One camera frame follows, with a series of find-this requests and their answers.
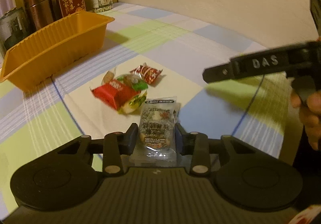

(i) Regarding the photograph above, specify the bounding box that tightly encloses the clear packet nut snack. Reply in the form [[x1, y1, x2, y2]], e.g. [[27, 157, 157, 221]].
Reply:
[[129, 97, 180, 167]]

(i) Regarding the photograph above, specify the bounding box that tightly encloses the red white patterned candy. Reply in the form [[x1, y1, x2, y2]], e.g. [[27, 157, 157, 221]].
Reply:
[[130, 63, 163, 85]]

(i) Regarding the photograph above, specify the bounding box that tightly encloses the person's right hand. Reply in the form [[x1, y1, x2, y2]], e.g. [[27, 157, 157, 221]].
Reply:
[[290, 90, 321, 151]]

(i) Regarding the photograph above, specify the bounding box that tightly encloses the green yellow snack packet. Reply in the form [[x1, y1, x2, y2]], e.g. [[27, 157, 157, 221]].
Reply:
[[118, 90, 147, 114]]

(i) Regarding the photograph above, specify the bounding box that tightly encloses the red boxy snack packet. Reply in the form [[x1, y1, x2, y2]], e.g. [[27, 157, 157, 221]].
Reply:
[[91, 79, 140, 110]]

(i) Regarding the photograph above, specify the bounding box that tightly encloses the green wrapped round candy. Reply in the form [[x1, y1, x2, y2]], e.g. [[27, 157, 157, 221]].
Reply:
[[116, 74, 148, 91]]

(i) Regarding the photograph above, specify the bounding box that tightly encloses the checked pastel tablecloth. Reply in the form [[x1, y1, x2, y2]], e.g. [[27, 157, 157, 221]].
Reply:
[[1, 3, 290, 218]]

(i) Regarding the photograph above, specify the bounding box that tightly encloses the orange plastic tray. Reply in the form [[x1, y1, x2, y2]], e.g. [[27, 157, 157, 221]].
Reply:
[[1, 11, 115, 91]]

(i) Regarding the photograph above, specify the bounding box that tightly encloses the dark green glass jar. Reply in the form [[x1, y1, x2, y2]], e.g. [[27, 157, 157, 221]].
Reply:
[[1, 8, 30, 57]]

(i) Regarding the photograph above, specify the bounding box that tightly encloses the brown metal thermos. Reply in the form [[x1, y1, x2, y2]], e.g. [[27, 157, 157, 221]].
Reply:
[[23, 0, 56, 31]]

